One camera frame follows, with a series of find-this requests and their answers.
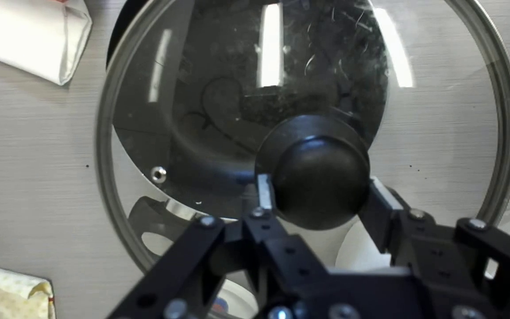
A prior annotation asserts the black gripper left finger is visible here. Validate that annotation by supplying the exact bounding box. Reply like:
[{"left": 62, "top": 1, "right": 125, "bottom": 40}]
[{"left": 106, "top": 170, "right": 350, "bottom": 319}]

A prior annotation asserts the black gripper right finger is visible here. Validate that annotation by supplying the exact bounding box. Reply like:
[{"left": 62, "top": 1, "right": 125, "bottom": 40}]
[{"left": 359, "top": 179, "right": 510, "bottom": 319}]

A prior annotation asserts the glass lid with black knob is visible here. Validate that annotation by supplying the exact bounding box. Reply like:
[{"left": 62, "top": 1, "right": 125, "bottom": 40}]
[{"left": 95, "top": 0, "right": 510, "bottom": 269}]

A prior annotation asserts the black cooking pot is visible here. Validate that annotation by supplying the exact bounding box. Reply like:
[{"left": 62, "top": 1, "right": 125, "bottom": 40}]
[{"left": 102, "top": 0, "right": 387, "bottom": 216}]

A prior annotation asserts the beige dish cloth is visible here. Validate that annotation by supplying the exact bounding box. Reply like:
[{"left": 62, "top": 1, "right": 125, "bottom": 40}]
[{"left": 0, "top": 267, "right": 56, "bottom": 319}]

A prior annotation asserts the red striped white towel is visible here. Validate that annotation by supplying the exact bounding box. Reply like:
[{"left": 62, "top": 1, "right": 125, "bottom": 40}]
[{"left": 0, "top": 0, "right": 92, "bottom": 86}]

